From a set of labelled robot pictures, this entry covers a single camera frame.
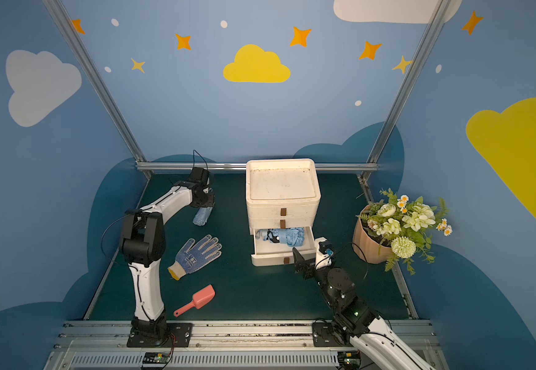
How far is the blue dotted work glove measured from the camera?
0.90 m

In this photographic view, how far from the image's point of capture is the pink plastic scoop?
811 mm

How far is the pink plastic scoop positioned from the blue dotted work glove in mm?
99
